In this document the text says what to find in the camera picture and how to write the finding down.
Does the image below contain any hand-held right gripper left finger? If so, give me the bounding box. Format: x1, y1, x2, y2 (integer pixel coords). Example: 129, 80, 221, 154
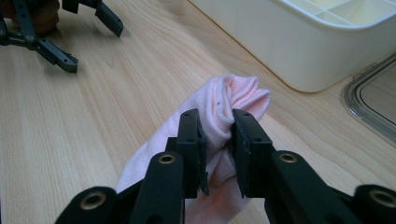
166, 108, 209, 200

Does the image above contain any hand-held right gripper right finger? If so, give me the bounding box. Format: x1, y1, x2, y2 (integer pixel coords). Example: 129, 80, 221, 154
231, 108, 276, 199

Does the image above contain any pink cloth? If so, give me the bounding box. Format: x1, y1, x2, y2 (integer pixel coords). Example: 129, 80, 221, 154
115, 74, 272, 224

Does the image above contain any white divided storage box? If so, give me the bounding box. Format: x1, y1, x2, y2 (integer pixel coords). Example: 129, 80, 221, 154
190, 0, 396, 93

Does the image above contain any clear plastic lid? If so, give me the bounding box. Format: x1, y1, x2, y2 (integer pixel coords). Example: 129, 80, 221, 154
344, 52, 396, 144

